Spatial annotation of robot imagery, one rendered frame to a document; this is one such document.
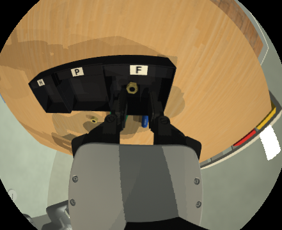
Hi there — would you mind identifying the blue aa battery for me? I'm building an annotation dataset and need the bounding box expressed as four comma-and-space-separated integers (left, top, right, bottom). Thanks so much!
141, 116, 148, 128

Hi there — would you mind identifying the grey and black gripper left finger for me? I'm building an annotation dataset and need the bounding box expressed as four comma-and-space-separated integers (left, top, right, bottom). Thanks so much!
71, 90, 127, 157

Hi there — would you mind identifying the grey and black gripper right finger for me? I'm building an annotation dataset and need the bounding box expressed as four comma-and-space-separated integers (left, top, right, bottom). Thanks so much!
148, 91, 201, 160

